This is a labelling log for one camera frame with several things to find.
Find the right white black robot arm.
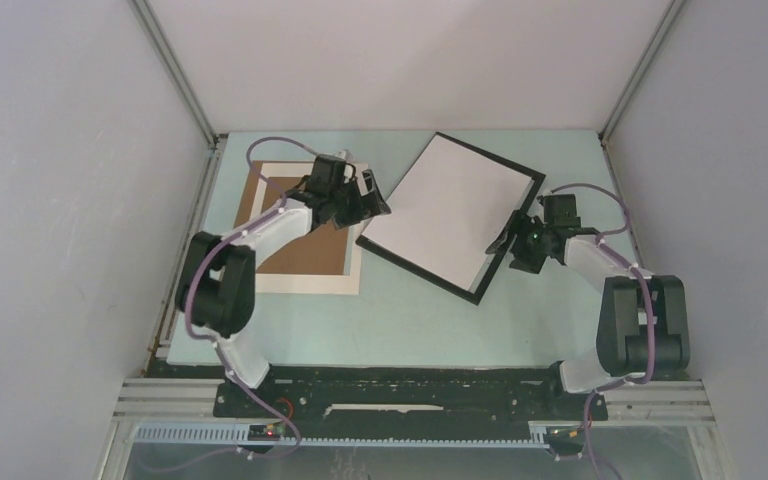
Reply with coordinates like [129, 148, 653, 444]
[487, 191, 691, 418]

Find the brown frame backing board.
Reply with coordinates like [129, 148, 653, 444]
[234, 161, 355, 276]

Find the white cable duct strip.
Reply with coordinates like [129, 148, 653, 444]
[133, 422, 549, 449]

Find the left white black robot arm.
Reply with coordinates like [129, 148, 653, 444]
[175, 154, 391, 417]

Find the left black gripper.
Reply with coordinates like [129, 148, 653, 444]
[328, 170, 389, 231]

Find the aluminium corner post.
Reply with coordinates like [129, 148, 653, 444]
[599, 0, 688, 147]
[127, 0, 219, 148]

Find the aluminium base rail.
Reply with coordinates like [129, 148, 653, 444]
[96, 366, 736, 479]

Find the left aluminium corner post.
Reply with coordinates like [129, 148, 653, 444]
[127, 0, 219, 148]

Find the white photo mat board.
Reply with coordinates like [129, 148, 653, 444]
[248, 162, 370, 297]

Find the right aluminium corner post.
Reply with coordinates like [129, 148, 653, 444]
[599, 0, 688, 147]

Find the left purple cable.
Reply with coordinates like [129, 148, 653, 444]
[183, 136, 349, 462]

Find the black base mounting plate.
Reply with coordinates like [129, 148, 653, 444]
[145, 357, 690, 440]

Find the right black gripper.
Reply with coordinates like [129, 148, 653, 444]
[486, 209, 552, 275]

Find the cat photo print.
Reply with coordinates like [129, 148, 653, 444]
[362, 135, 536, 293]

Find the black picture frame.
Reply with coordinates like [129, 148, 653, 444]
[356, 132, 547, 307]

